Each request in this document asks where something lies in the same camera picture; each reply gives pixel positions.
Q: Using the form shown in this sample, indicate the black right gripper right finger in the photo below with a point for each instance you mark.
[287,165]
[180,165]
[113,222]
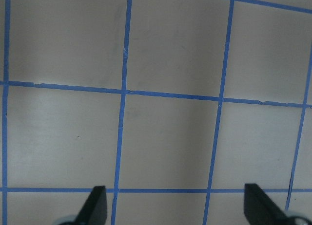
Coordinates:
[259,209]

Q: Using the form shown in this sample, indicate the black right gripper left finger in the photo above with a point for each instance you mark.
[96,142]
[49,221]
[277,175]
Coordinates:
[94,211]

